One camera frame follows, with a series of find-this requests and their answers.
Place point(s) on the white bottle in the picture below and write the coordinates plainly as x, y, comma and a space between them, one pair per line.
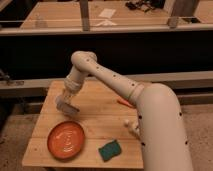
132, 127

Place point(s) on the white paper sheet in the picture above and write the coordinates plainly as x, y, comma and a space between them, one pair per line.
107, 13

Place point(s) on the green sponge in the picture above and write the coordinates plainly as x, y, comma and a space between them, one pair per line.
110, 150

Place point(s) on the clear plastic cup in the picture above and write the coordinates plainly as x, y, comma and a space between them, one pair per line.
64, 107

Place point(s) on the orange plate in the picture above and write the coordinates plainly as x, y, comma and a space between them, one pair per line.
66, 140

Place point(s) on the grey metal post right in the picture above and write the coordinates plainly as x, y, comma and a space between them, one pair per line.
184, 9

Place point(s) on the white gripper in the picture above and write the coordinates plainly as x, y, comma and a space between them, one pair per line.
73, 84

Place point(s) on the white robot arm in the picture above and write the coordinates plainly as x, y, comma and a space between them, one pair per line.
164, 143

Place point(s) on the orange carrot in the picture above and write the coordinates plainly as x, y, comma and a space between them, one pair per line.
124, 102

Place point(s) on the black cables clutter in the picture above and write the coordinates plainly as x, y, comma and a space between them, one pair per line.
145, 5

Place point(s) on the grey metal post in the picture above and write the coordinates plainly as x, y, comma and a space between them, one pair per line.
84, 10
184, 9

